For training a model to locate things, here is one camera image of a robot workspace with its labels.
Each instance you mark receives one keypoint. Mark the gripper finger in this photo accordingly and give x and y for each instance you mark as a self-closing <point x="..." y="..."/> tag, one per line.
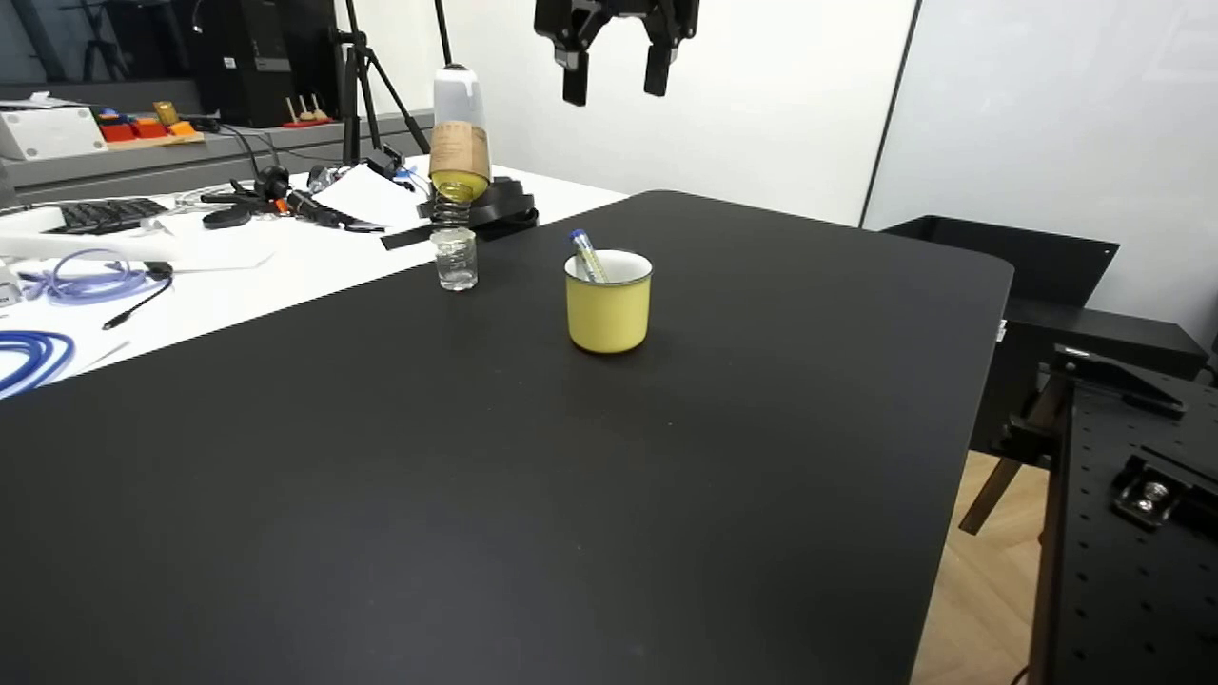
<point x="574" y="38"/>
<point x="663" y="38"/>

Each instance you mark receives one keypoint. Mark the marker with blue cap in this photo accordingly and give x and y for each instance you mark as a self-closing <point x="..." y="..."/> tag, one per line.
<point x="587" y="254"/>

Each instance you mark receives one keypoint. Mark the yellow mug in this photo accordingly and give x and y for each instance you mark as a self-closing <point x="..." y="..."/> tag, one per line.
<point x="609" y="314"/>

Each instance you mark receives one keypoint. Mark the upturned bottle on spring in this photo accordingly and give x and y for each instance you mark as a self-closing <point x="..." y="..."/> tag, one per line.
<point x="460" y="147"/>

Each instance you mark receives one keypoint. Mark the black tripod stand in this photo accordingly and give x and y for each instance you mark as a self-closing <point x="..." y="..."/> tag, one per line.
<point x="354" y="86"/>

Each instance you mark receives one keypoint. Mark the small clear glass jar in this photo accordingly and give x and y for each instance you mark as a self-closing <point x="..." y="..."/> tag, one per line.
<point x="457" y="266"/>

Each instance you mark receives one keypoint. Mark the white sheet of paper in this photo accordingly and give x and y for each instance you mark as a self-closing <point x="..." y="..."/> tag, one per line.
<point x="366" y="195"/>

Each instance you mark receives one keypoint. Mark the wooden pegs on red base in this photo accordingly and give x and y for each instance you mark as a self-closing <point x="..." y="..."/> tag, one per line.
<point x="306" y="116"/>

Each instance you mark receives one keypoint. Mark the black computer tower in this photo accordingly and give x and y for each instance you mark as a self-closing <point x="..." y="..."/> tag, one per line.
<point x="257" y="57"/>

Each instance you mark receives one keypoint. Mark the heap of black tools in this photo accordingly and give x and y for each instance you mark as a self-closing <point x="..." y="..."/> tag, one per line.
<point x="266" y="195"/>

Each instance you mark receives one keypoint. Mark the grey desk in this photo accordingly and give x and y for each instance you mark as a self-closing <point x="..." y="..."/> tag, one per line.
<point x="190" y="162"/>

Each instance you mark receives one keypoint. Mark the whiteboard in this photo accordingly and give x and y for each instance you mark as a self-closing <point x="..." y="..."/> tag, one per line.
<point x="1066" y="124"/>

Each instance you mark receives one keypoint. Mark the tray of orange blocks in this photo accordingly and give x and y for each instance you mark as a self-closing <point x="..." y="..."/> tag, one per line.
<point x="147" y="128"/>

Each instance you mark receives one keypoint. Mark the black metal bin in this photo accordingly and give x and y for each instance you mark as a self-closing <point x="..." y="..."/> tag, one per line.
<point x="1047" y="276"/>

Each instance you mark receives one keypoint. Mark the black keyboard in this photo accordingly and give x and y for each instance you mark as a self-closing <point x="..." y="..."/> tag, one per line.
<point x="105" y="215"/>

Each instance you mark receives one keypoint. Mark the white box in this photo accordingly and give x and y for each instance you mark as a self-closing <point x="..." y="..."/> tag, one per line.
<point x="48" y="131"/>

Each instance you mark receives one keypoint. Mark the black clamp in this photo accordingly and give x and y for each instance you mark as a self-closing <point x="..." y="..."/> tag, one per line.
<point x="1156" y="495"/>

